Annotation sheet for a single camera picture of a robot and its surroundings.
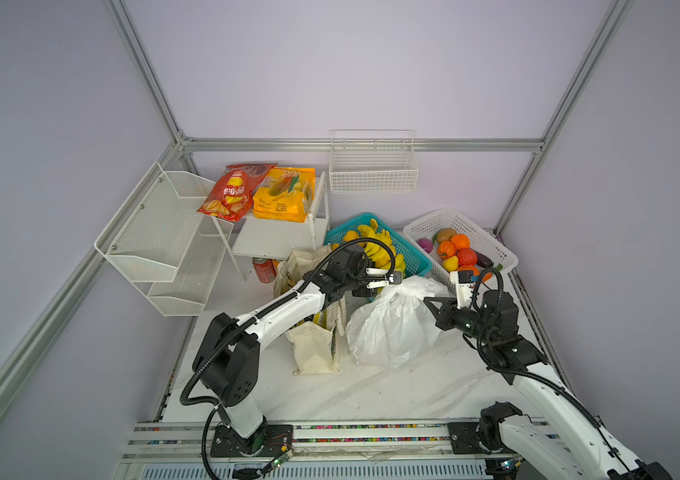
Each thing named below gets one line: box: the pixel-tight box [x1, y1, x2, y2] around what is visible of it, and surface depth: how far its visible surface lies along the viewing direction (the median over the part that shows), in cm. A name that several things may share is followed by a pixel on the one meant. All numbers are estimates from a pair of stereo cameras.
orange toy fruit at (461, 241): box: [451, 234, 471, 250], surface depth 113 cm
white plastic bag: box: [346, 276, 448, 368], surface depth 80 cm
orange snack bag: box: [252, 167, 316, 223], surface depth 77 cm
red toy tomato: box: [458, 248, 477, 265], surface depth 107 cm
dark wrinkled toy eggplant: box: [476, 251, 494, 268], surface depth 109 cm
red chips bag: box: [197, 163, 278, 221], surface depth 81 cm
